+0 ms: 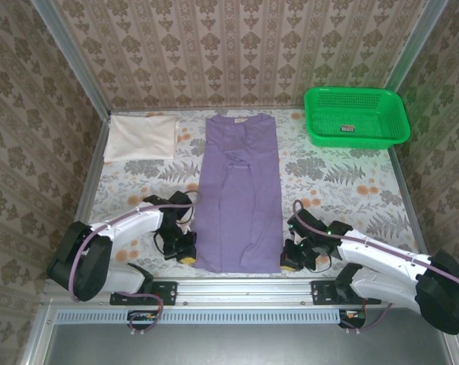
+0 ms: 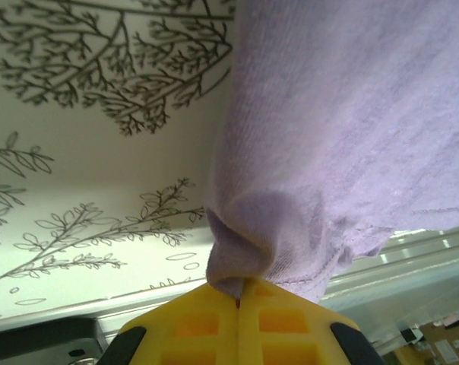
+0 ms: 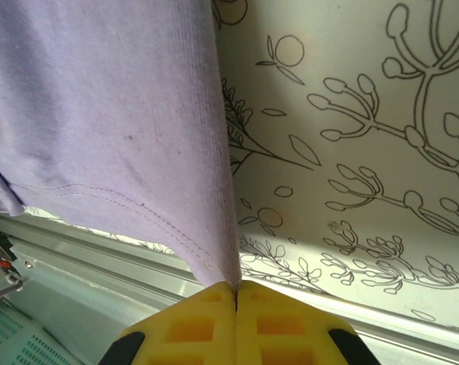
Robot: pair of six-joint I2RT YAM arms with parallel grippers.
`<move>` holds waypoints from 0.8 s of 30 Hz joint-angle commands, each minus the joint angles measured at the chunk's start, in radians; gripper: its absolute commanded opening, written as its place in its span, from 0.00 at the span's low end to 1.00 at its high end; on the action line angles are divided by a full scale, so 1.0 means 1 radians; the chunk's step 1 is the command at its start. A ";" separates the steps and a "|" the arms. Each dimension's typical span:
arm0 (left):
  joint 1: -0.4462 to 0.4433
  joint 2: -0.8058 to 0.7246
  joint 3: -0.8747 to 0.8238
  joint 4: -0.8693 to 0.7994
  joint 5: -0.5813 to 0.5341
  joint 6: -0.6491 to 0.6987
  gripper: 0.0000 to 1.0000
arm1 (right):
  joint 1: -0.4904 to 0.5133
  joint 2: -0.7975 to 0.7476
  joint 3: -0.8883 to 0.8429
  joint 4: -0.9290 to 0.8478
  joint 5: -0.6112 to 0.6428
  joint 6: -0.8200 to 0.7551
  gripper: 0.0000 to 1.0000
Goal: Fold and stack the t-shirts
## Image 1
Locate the purple t-shirt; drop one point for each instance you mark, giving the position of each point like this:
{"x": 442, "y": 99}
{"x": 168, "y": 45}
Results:
{"x": 239, "y": 197}

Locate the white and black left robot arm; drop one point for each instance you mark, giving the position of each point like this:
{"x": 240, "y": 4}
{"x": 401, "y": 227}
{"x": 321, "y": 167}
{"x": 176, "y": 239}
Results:
{"x": 130, "y": 228}

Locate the black connector board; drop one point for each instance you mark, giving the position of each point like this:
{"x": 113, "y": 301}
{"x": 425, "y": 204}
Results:
{"x": 353, "y": 318}
{"x": 140, "y": 318}

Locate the floral tablecloth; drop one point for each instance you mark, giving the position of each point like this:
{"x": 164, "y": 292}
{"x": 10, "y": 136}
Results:
{"x": 328, "y": 178}

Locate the folded cream t-shirt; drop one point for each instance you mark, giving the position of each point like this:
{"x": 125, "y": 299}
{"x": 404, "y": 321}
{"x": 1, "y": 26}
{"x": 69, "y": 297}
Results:
{"x": 140, "y": 137}

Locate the small label card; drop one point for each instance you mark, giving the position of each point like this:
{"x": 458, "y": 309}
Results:
{"x": 348, "y": 128}

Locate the green plastic basket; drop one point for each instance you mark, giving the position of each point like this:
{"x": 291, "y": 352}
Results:
{"x": 355, "y": 110}

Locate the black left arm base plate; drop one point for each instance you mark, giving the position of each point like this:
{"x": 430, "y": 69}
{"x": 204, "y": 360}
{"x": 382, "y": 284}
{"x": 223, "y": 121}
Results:
{"x": 165, "y": 292}

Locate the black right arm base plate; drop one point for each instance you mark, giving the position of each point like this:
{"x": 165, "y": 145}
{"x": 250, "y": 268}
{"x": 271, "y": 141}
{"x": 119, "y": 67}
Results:
{"x": 322, "y": 292}

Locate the aluminium mounting rail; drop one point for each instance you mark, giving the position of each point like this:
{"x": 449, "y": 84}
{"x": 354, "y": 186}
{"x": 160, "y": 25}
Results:
{"x": 244, "y": 291}

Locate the aluminium frame post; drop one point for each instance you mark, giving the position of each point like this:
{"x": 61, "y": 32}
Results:
{"x": 71, "y": 57}
{"x": 415, "y": 45}

